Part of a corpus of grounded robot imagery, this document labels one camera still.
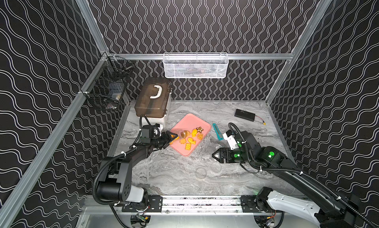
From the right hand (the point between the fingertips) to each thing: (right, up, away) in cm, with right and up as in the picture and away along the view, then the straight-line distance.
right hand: (217, 154), depth 72 cm
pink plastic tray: (-13, +9, +30) cm, 34 cm away
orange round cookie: (-18, +2, +24) cm, 30 cm away
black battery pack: (+28, +19, +40) cm, 53 cm away
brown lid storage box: (-37, +31, +23) cm, 53 cm away
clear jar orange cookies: (-23, +6, +13) cm, 27 cm away
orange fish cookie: (-13, +3, +25) cm, 29 cm away
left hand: (-22, +7, +15) cm, 28 cm away
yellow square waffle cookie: (-15, -1, +23) cm, 28 cm away
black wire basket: (-65, +36, +20) cm, 77 cm away
